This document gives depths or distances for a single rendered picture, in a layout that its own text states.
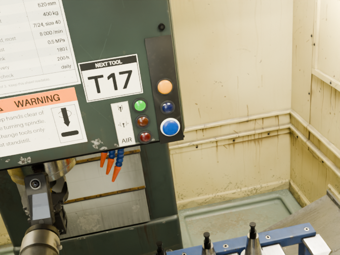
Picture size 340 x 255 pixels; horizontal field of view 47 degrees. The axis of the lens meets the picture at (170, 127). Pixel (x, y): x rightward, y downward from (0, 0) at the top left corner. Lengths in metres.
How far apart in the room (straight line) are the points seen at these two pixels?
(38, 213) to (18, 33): 0.39
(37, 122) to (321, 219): 1.33
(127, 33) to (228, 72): 1.22
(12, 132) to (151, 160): 0.88
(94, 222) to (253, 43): 1.03
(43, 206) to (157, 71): 0.39
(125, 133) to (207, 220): 1.45
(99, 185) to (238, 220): 0.86
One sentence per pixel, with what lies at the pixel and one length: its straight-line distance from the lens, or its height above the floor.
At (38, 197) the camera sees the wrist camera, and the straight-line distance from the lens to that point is 0.88.
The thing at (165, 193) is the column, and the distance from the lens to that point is 1.63.
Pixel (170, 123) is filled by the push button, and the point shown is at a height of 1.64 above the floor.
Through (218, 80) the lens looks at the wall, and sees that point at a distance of 1.84.
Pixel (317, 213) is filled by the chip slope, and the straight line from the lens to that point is 1.81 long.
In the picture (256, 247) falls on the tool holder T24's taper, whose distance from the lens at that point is 0.98.
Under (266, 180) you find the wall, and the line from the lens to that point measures 2.20.
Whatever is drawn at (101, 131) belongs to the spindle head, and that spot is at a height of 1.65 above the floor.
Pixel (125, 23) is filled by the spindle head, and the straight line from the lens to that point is 0.66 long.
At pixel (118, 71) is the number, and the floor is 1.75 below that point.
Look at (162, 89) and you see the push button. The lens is 0.69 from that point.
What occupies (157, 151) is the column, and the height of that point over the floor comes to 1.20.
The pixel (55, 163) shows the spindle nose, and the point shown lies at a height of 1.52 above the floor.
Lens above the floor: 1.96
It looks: 27 degrees down
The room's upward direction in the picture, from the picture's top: 8 degrees counter-clockwise
